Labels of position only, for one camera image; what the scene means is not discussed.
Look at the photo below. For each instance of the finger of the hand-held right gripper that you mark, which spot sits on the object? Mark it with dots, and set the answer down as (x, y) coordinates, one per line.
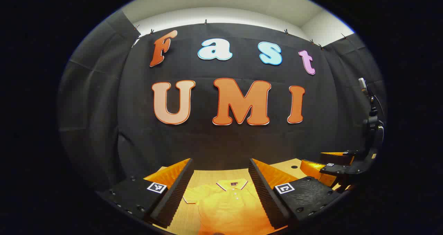
(335, 157)
(316, 171)

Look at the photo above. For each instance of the orange T-shirt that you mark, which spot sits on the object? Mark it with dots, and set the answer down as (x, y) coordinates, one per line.
(228, 207)

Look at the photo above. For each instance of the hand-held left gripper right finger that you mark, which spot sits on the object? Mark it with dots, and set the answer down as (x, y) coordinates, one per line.
(264, 197)

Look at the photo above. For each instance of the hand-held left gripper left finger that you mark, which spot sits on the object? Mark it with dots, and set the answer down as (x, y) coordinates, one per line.
(176, 197)

